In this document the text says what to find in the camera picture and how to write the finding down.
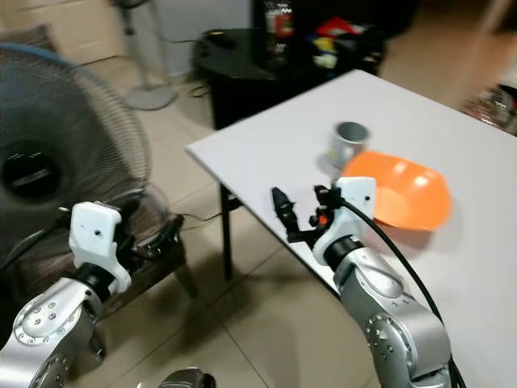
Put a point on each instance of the large grey electric fan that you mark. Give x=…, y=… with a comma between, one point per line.
x=48, y=137

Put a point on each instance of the white pedestal fan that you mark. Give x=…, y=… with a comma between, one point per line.
x=147, y=89

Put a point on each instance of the black table leg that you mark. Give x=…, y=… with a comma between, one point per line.
x=225, y=234

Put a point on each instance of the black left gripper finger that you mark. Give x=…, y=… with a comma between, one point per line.
x=129, y=208
x=170, y=233

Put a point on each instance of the orange plastic bowl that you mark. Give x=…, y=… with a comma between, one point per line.
x=412, y=190

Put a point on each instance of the red drink can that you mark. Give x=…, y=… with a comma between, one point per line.
x=279, y=23

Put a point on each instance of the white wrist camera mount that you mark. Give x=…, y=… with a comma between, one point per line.
x=351, y=210
x=97, y=234

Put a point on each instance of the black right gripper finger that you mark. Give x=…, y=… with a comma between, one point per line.
x=325, y=196
x=284, y=208

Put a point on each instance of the grey mug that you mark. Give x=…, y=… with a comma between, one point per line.
x=346, y=147

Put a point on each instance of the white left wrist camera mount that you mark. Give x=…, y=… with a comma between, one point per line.
x=97, y=234

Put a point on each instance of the dark stool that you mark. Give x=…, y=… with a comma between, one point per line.
x=178, y=267

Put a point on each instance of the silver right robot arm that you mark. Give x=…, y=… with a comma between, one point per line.
x=396, y=315

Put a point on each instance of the yellow packet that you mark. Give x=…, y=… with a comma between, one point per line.
x=325, y=55

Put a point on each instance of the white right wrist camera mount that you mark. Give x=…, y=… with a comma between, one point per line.
x=351, y=210

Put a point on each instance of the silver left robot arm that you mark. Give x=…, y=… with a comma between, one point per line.
x=48, y=323

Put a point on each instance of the black side table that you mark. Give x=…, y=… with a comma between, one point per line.
x=246, y=81

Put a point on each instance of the grey robot foot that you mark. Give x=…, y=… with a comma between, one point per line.
x=187, y=378

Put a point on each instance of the red snack packet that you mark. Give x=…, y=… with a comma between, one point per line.
x=338, y=26

